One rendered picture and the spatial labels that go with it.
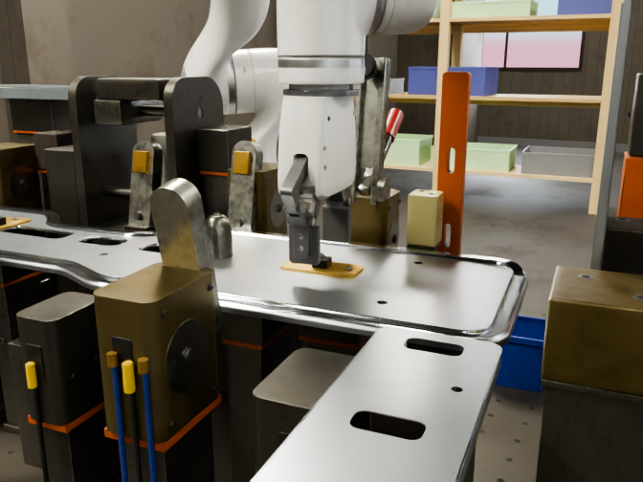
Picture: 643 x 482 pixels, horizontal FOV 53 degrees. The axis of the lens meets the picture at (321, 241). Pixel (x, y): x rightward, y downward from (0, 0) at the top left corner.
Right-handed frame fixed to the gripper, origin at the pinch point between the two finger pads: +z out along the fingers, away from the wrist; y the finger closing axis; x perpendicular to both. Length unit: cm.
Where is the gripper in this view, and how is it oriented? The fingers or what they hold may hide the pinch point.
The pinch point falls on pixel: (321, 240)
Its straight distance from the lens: 67.6
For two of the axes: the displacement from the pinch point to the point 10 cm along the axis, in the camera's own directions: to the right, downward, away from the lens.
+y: -3.9, 2.5, -8.9
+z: 0.0, 9.6, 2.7
